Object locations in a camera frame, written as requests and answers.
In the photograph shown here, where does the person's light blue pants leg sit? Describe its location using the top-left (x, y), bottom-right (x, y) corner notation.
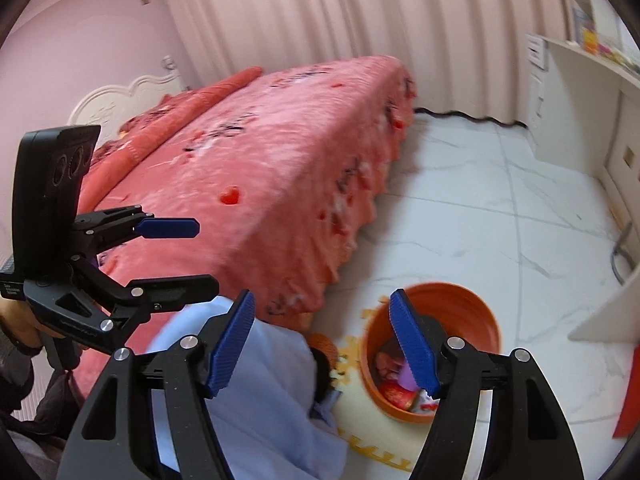
top-left (147, 295), bottom-right (351, 480)

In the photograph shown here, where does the orange slipper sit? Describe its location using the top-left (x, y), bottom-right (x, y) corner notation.
top-left (307, 335), bottom-right (339, 367)

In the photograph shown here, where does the white desk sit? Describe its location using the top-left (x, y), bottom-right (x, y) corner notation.
top-left (525, 32), bottom-right (640, 346)

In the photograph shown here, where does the white carved headboard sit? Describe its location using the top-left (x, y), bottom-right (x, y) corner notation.
top-left (67, 55), bottom-right (183, 127)

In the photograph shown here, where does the pale pleated curtain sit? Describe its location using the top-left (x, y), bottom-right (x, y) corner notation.
top-left (155, 0), bottom-right (576, 128)

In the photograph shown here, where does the bed with pink blanket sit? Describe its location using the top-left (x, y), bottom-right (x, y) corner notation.
top-left (75, 55), bottom-right (418, 378)

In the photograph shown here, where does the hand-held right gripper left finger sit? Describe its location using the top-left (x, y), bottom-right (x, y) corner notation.
top-left (60, 288), bottom-right (257, 480)

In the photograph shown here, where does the folded red quilt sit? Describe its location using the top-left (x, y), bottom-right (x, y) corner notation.
top-left (90, 66), bottom-right (263, 161)

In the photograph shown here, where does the person's left hand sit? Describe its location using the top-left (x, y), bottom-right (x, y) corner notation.
top-left (0, 301), bottom-right (44, 349)

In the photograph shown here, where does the red paper sheet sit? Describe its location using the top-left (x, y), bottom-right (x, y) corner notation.
top-left (612, 389), bottom-right (640, 441)

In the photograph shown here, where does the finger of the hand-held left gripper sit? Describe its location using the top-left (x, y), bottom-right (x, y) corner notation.
top-left (75, 204), bottom-right (201, 252)
top-left (95, 272), bottom-right (220, 342)

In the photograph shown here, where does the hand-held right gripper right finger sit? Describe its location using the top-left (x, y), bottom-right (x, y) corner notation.
top-left (389, 288), bottom-right (586, 480)

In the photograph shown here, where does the yellow foam puzzle mat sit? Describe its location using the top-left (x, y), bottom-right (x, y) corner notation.
top-left (320, 300), bottom-right (438, 480)

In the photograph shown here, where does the row of colourful books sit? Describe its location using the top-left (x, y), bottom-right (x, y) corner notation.
top-left (565, 0), bottom-right (640, 72)

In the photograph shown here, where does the orange plastic bin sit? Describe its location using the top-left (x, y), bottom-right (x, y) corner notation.
top-left (361, 282), bottom-right (501, 426)

